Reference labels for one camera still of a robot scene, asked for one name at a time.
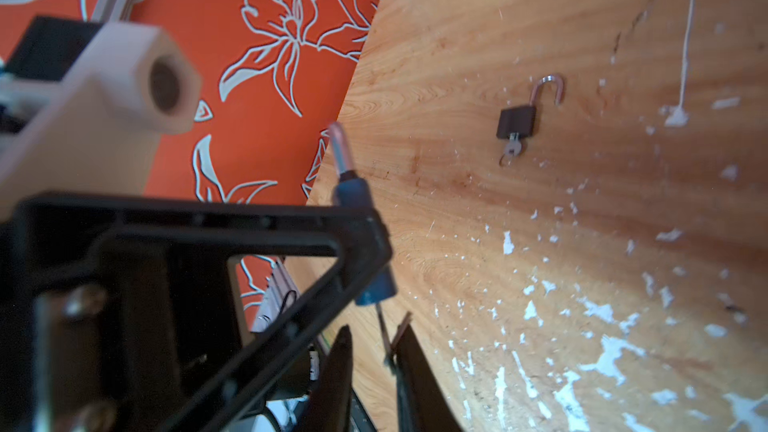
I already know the black padlock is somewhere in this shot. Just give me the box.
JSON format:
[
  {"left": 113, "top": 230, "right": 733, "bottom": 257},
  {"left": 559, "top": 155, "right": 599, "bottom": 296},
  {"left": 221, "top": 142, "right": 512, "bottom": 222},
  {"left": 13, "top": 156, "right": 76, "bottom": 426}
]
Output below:
[{"left": 496, "top": 73, "right": 566, "bottom": 140}]

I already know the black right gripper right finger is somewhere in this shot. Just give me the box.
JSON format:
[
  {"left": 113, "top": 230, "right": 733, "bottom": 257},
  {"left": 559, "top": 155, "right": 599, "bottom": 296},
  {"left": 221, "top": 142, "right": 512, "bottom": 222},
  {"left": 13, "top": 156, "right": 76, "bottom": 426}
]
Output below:
[{"left": 394, "top": 325, "right": 462, "bottom": 432}]

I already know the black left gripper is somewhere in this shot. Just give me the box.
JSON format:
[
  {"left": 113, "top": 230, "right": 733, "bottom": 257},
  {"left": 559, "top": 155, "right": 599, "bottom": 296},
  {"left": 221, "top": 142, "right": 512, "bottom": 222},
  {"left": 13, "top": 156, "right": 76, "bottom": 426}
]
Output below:
[{"left": 1, "top": 193, "right": 392, "bottom": 431}]

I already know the small silver key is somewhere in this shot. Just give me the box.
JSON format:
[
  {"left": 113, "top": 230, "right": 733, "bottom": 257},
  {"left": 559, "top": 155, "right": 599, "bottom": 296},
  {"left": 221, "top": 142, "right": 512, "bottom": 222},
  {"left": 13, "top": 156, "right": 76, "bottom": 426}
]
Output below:
[
  {"left": 375, "top": 303, "right": 413, "bottom": 371},
  {"left": 499, "top": 133, "right": 523, "bottom": 167}
]

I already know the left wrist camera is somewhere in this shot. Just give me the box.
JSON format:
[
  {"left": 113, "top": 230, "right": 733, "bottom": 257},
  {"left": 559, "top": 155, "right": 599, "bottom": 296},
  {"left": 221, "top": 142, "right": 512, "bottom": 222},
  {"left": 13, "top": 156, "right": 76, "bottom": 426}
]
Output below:
[{"left": 1, "top": 16, "right": 202, "bottom": 219}]

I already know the blue padlock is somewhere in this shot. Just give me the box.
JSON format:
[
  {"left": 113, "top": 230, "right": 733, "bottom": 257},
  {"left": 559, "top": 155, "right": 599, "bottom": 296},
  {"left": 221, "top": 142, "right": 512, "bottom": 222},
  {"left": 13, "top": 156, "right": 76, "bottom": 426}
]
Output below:
[{"left": 326, "top": 121, "right": 398, "bottom": 307}]

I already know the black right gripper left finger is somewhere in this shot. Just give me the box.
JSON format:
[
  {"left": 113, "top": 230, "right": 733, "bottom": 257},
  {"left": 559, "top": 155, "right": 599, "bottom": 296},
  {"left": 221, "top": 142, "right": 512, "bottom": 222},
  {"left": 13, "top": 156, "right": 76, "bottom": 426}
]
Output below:
[{"left": 296, "top": 326, "right": 353, "bottom": 432}]

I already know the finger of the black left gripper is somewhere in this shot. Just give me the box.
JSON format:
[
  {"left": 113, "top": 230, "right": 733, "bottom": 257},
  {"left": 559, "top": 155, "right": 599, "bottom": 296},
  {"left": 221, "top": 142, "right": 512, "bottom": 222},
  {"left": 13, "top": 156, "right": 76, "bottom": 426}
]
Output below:
[{"left": 159, "top": 252, "right": 384, "bottom": 431}]

